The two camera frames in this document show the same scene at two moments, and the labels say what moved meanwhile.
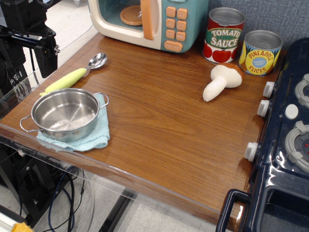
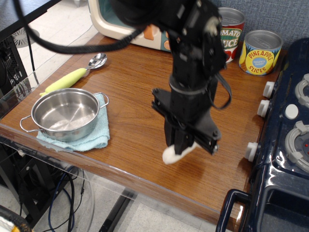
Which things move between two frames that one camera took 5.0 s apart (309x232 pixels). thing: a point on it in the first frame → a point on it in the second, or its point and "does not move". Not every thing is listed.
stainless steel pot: [65, 114] does not move
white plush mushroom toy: [223, 76] → [170, 156]
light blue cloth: [97, 139] does not move
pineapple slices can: [260, 52] does not move
